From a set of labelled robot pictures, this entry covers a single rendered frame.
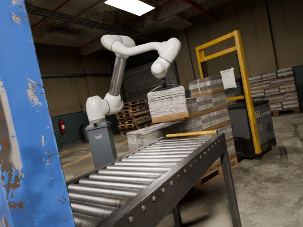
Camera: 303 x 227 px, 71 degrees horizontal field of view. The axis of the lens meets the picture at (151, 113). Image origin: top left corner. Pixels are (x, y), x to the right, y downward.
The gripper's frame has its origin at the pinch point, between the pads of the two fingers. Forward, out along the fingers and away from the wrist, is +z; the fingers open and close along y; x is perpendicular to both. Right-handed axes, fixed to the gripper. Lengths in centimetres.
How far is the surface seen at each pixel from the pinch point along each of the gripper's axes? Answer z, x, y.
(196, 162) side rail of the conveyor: -71, 15, 58
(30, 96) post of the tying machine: -157, -4, 27
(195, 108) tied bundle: 82, 25, 30
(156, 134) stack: 35, -20, 50
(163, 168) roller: -80, -1, 57
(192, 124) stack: 76, 18, 48
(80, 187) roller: -90, -38, 58
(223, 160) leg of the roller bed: -24, 34, 70
